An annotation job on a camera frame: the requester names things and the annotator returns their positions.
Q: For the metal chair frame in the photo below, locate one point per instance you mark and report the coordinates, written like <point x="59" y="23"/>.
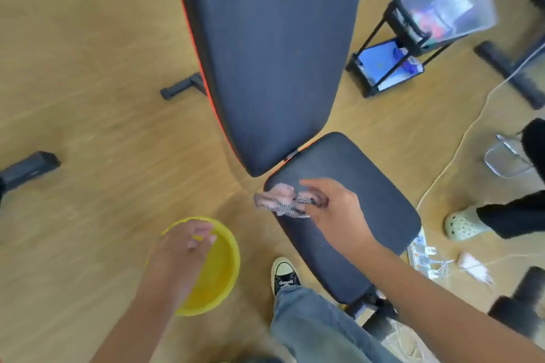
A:
<point x="506" y="158"/>

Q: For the person's left fingers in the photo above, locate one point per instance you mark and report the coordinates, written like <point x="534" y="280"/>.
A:
<point x="200" y="236"/>

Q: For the yellow plastic basin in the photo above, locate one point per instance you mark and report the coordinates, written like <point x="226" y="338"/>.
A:
<point x="219" y="269"/>

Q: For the clear plastic storage box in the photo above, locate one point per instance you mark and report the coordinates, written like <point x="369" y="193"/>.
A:
<point x="451" y="3"/>

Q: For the white charger adapter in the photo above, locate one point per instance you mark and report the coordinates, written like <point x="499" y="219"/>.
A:
<point x="472" y="267"/>

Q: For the black bench backrest pad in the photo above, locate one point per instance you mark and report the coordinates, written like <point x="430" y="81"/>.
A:
<point x="272" y="56"/>

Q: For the black bench frame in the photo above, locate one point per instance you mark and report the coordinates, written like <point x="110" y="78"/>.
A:
<point x="179" y="87"/>

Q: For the person's right hand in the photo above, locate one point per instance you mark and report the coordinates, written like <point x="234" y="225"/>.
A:
<point x="340" y="214"/>

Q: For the checkered cleaning cloth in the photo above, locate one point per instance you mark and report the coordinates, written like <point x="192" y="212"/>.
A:
<point x="279" y="201"/>

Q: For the black equipment foot bar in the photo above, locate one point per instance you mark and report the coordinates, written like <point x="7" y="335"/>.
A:
<point x="27" y="169"/>
<point x="509" y="73"/>
<point x="521" y="303"/>

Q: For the white power strip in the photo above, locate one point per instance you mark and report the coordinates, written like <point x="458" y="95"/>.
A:
<point x="421" y="254"/>

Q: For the pale green clog shoe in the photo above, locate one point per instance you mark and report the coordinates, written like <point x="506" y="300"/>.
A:
<point x="462" y="224"/>

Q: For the black canvas sneaker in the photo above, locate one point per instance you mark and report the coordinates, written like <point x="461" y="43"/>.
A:
<point x="284" y="275"/>

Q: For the black bench seat pad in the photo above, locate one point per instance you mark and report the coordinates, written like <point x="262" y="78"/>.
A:
<point x="366" y="188"/>

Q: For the blue box with items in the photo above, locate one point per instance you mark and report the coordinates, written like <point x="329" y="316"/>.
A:
<point x="385" y="65"/>

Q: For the blue jeans leg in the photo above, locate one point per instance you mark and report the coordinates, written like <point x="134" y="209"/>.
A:
<point x="315" y="328"/>

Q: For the person's right fingers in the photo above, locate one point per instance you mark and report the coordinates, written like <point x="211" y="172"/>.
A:
<point x="316" y="193"/>

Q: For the person's left hand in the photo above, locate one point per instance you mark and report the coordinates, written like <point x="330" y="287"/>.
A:
<point x="176" y="260"/>

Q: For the person's left forearm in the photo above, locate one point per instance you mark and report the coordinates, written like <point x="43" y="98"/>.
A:
<point x="140" y="324"/>

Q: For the person's right forearm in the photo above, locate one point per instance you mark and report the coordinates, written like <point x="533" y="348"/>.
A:
<point x="443" y="311"/>

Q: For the black metal cart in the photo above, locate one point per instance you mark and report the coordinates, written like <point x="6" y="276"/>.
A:
<point x="398" y="22"/>

